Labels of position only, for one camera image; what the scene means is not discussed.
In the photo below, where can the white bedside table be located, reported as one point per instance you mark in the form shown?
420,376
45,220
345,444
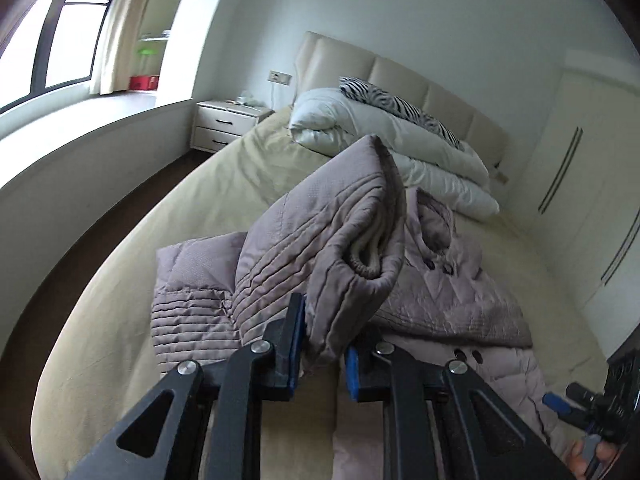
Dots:
217,124

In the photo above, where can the mauve quilted down coat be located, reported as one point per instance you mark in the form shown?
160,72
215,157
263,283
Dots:
363,250

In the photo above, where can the beige padded headboard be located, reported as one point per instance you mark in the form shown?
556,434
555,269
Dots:
321,60

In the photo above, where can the white wall shelf unit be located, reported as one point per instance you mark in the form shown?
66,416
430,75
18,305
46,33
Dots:
154,31

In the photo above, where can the wall power socket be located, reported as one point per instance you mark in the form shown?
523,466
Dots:
276,77

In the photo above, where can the beige bed with sheet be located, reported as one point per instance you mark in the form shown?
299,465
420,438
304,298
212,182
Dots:
103,361

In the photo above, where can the green lamp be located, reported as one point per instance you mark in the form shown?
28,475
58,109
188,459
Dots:
145,58

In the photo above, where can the red box on sill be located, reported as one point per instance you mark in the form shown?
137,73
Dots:
144,82

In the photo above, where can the beige curtain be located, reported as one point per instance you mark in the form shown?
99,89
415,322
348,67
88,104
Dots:
119,35

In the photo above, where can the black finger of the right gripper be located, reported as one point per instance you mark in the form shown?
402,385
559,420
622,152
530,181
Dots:
581,395
566,412

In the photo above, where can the white wardrobe with dark handles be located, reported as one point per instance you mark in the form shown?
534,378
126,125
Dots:
578,199

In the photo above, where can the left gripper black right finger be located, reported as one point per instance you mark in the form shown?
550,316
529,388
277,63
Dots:
450,409

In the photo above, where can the black framed window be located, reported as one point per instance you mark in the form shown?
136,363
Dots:
52,48

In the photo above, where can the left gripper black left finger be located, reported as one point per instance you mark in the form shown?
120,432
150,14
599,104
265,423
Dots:
204,421

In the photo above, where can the white folded duvet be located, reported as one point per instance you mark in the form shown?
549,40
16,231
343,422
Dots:
327,122

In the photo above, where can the zebra print pillow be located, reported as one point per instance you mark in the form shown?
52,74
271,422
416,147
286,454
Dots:
362,91

